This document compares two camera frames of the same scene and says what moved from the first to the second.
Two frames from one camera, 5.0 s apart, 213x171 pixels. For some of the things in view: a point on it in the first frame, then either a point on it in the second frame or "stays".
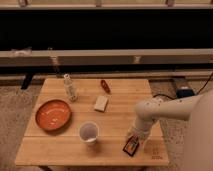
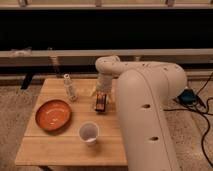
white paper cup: x=88 y=132 stays
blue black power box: x=184 y=91 stays
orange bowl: x=53 y=115 stays
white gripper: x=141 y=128 -> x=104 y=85
